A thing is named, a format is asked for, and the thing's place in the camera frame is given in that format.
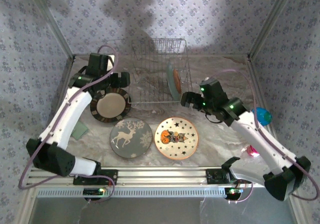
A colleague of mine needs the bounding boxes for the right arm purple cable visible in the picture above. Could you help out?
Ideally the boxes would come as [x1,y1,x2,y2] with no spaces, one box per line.
[211,68,320,205]

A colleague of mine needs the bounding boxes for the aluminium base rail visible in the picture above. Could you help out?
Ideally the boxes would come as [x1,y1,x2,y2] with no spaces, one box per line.
[26,166,300,188]

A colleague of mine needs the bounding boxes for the pink plastic cup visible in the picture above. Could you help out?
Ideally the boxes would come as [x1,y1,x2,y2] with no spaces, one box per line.
[246,145,261,158]

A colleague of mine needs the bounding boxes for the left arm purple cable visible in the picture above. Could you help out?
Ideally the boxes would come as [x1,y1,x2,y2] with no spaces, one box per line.
[17,45,119,204]

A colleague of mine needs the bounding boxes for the metal wire dish rack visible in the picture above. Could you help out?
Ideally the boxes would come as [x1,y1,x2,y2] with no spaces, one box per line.
[129,37,195,104]

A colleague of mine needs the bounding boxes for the blue plastic cup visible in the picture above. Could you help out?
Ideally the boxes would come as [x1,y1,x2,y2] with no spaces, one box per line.
[251,106,273,127]

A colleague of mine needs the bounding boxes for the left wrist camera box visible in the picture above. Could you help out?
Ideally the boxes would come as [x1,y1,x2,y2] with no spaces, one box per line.
[106,54,117,71]

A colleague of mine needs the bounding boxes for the white star pumpkin plate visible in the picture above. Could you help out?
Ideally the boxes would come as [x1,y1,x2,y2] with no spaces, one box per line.
[154,116,200,161]

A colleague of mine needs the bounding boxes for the grey reindeer plate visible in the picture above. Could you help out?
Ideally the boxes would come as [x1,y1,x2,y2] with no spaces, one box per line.
[109,117,153,159]

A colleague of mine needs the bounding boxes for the aluminium frame leg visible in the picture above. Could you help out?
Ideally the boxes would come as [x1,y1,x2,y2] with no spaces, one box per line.
[13,187,38,224]
[287,197,313,224]

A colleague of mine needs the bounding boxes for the grey slotted cable duct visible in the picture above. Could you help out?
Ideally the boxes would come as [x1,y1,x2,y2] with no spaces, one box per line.
[36,186,227,199]

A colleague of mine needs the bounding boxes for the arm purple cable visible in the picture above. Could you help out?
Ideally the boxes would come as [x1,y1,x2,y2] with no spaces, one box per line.
[211,68,320,205]
[17,45,119,204]

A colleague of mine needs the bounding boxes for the pale green ceramic plate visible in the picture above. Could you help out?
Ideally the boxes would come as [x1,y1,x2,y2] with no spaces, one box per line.
[165,60,183,102]

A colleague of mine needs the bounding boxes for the green-blue flat sponge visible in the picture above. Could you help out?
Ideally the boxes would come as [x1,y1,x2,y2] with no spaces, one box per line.
[70,120,89,140]

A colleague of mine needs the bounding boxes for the aluminium corner post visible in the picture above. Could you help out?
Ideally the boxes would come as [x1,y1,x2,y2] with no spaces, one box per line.
[246,0,300,61]
[26,0,76,61]

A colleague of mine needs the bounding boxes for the aluminium wall-foot rail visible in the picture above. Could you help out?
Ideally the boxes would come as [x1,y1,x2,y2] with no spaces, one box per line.
[74,53,250,59]

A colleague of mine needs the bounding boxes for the brown striped-rim plate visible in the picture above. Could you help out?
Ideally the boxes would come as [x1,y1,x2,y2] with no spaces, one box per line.
[89,87,132,124]

